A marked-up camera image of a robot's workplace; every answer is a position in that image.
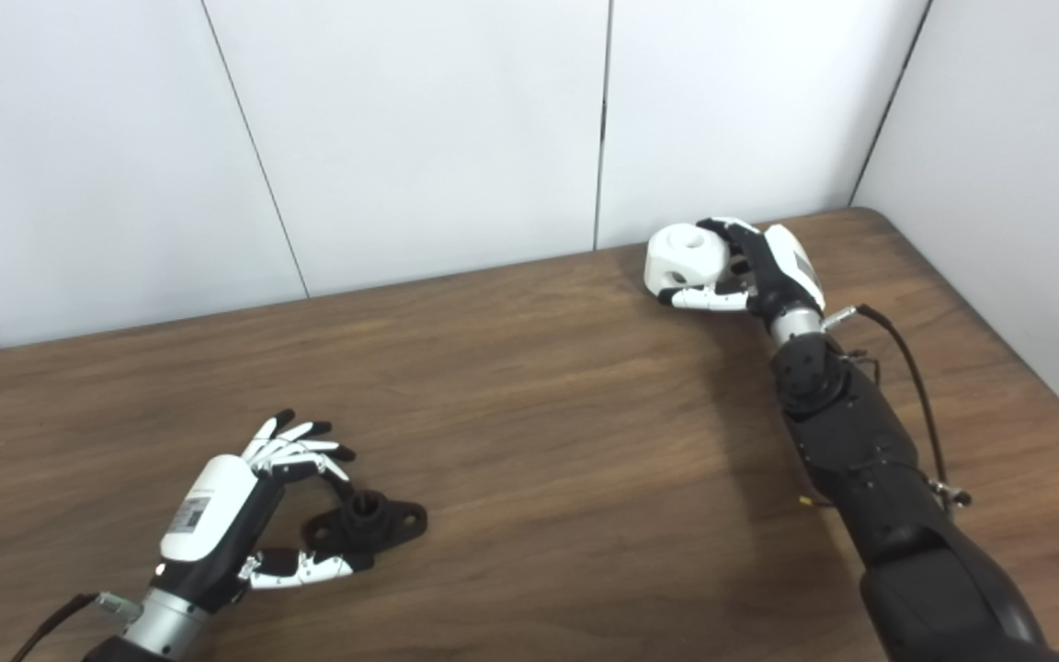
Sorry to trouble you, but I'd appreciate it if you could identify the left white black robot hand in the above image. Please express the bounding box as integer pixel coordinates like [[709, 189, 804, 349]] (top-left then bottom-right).
[[154, 409, 375, 615]]

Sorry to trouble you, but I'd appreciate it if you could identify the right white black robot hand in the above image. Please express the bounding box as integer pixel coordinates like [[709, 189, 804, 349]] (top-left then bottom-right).
[[658, 217, 826, 323]]

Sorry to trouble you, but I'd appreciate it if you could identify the round white piece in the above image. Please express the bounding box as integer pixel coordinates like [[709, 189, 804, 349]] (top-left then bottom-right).
[[644, 223, 731, 300]]

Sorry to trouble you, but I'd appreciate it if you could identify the black holder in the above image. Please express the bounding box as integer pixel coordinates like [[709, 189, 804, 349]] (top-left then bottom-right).
[[302, 490, 428, 557]]

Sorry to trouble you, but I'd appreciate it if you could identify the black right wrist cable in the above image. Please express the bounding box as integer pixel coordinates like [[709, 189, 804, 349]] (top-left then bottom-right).
[[822, 303, 974, 508]]

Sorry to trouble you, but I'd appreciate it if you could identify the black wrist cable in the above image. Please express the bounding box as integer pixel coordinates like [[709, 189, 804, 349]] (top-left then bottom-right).
[[822, 303, 974, 508], [10, 593, 144, 662]]

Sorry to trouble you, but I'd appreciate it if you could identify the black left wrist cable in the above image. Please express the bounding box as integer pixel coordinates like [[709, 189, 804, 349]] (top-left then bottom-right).
[[10, 593, 144, 662]]

